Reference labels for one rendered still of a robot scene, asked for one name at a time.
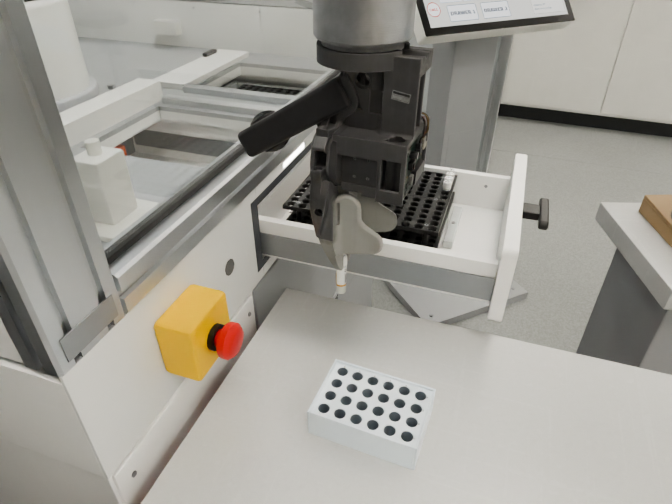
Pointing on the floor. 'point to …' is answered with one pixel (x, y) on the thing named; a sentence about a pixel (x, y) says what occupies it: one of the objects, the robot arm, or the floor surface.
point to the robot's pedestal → (632, 294)
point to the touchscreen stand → (455, 153)
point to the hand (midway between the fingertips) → (336, 252)
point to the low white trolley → (176, 472)
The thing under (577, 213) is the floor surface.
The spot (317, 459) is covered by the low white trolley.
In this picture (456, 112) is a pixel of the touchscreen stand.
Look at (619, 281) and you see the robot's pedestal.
